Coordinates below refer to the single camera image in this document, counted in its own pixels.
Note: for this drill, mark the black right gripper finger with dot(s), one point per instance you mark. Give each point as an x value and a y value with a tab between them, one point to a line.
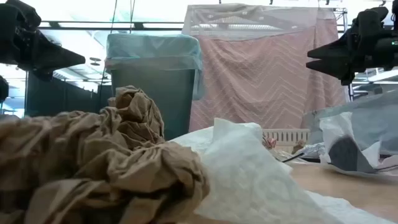
335	49
339	70

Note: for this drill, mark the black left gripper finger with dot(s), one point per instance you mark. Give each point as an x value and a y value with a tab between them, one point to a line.
59	59
43	76

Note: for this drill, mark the grey plastic trash bag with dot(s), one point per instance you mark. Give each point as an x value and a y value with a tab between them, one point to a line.
367	118

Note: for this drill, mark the white printed wrapper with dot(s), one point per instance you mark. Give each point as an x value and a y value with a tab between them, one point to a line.
342	133

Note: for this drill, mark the clear plastic wrapper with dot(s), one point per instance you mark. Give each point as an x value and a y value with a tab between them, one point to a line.
314	151

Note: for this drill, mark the small brown paper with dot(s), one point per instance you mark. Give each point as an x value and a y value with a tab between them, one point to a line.
298	146

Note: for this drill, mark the large brown paper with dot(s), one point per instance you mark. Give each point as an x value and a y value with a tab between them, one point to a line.
93	155

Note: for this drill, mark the blue plastic trash bag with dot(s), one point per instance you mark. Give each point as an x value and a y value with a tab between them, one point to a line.
155	46

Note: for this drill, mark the pink candy wrapper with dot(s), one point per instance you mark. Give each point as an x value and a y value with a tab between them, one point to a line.
270	142

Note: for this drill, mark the white paper towel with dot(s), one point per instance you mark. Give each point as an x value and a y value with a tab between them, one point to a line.
248	174

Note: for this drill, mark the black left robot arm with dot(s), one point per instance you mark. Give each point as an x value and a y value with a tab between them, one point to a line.
2	88

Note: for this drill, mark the black partition panels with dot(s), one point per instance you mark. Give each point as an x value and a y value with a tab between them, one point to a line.
62	96

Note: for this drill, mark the pink chevron cloth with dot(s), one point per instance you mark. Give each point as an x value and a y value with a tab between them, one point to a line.
264	87

